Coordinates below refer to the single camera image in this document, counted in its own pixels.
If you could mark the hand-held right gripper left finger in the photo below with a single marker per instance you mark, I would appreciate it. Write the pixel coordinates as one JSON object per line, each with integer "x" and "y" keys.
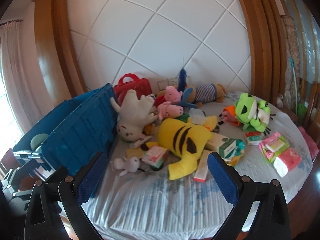
{"x": 92, "y": 172}

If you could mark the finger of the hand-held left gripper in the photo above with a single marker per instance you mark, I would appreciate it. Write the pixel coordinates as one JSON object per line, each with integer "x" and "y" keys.
{"x": 27, "y": 154}

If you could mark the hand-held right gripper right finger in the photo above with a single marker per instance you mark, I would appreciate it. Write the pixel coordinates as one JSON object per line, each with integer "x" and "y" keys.
{"x": 222, "y": 177}

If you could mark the teal yellow plastic bag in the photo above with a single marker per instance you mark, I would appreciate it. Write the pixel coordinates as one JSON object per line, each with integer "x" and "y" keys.
{"x": 240, "y": 146}

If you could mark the blue plastic crate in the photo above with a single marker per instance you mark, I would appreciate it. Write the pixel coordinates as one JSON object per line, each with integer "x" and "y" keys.
{"x": 82, "y": 135}

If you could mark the yellow striped plush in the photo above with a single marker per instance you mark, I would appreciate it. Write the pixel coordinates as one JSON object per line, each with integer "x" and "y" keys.
{"x": 182, "y": 140}

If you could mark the floral tissue pack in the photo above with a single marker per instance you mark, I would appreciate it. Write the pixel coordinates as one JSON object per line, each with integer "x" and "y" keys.
{"x": 156, "y": 155}

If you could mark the pink pig plush green dress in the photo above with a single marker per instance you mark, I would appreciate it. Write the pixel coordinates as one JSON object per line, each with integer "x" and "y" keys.
{"x": 170, "y": 110}

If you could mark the cloth-covered desktop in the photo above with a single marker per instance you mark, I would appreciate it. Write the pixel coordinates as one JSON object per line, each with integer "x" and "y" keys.
{"x": 160, "y": 205}

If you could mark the round green plush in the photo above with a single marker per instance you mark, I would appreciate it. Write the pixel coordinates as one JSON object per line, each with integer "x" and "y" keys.
{"x": 38, "y": 140}

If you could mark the dark red wooden chair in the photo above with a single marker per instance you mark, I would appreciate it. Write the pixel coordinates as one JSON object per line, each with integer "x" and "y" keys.
{"x": 7, "y": 158}

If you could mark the orange white box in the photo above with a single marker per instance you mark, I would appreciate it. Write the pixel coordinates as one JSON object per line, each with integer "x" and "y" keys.
{"x": 202, "y": 172}

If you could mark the small white bunny plush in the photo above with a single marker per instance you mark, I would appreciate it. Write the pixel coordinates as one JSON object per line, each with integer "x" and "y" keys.
{"x": 130, "y": 165}

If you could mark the white and green box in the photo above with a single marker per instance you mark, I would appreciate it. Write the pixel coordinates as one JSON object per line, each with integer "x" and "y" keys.
{"x": 212, "y": 140}

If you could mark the green tissue pack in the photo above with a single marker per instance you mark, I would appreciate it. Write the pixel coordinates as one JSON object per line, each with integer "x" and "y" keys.
{"x": 252, "y": 137}

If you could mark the white toothpaste tube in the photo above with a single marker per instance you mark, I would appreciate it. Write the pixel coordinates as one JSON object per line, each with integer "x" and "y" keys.
{"x": 138, "y": 142}

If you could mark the pink green wipes pack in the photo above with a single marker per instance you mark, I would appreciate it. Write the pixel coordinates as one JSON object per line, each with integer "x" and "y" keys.
{"x": 273, "y": 146}

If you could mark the orange pig plush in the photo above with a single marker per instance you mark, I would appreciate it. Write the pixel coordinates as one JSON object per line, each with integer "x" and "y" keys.
{"x": 228, "y": 116}

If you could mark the red white tissue pack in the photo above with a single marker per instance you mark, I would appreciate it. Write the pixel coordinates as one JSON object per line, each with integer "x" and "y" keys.
{"x": 287, "y": 161}

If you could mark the clear plastic packaging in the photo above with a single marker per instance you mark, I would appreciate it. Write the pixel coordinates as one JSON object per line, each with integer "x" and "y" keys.
{"x": 196, "y": 115}

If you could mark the green frog plush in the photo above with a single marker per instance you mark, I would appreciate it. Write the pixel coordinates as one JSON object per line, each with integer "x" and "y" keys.
{"x": 250, "y": 110}

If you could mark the white cat plush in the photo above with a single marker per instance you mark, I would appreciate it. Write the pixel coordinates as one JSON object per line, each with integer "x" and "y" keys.
{"x": 135, "y": 112}

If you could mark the brown dog plush striped shirt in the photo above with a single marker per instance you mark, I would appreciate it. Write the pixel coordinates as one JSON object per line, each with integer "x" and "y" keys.
{"x": 207, "y": 92}

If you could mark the pale pink curtain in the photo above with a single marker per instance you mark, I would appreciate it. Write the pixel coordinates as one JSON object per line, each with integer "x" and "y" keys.
{"x": 17, "y": 67}

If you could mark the pink flat item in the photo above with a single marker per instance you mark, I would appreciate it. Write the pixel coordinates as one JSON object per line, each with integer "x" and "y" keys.
{"x": 310, "y": 140}

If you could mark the red toy suitcase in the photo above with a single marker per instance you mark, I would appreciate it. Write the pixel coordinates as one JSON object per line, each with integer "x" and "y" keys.
{"x": 140, "y": 86}

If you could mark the pink pig plush red dress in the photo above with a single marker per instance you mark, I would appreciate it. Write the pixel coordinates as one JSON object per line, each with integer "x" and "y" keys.
{"x": 172, "y": 92}

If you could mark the wall socket panel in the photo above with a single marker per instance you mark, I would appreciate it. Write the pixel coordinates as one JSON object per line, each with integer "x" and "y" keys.
{"x": 167, "y": 83}

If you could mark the wooden wall trim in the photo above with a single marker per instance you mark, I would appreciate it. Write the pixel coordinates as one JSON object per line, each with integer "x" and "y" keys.
{"x": 57, "y": 42}
{"x": 262, "y": 42}

